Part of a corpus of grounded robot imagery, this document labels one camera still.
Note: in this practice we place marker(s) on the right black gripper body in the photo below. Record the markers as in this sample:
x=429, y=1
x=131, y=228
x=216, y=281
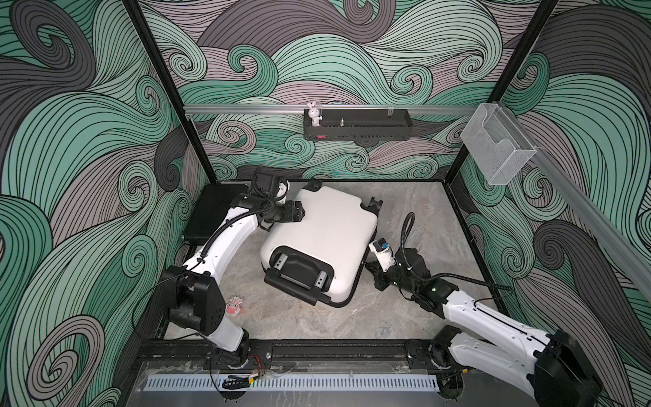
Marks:
x=392, y=277

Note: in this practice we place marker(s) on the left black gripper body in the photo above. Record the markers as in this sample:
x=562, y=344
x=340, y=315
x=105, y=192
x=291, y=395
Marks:
x=286, y=214

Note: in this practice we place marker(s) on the white hard-shell suitcase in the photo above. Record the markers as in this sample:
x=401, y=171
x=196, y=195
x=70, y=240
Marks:
x=320, y=258

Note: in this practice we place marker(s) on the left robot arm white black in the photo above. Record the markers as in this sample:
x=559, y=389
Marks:
x=191, y=294

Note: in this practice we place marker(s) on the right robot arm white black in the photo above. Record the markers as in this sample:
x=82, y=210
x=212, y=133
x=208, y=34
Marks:
x=552, y=368

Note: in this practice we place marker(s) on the black briefcase case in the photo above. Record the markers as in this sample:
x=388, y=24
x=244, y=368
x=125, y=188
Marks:
x=213, y=204

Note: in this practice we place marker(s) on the white bunny figurine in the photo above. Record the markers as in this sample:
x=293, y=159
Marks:
x=314, y=113

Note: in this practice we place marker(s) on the pink small toy sticker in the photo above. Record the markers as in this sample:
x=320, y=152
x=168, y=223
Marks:
x=234, y=306

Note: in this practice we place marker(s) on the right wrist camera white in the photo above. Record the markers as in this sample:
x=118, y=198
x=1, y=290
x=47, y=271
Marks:
x=384, y=254

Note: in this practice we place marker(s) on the black wall shelf tray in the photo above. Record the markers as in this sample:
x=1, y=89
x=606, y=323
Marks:
x=361, y=126

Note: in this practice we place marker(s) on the back aluminium wall rail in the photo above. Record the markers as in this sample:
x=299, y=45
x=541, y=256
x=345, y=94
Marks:
x=297, y=109

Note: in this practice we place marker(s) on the aluminium wall rail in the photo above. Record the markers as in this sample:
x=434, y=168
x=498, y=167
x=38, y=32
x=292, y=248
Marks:
x=297, y=109
x=568, y=171

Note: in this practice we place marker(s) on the clear acrylic wall holder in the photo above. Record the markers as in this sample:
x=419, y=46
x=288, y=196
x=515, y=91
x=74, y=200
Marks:
x=498, y=143

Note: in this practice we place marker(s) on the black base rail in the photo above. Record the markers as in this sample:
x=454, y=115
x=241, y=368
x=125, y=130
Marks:
x=277, y=354

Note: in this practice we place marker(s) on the white slotted cable duct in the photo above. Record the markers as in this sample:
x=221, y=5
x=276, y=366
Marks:
x=298, y=382

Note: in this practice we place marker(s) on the right aluminium wall rail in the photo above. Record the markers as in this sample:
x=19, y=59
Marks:
x=568, y=171

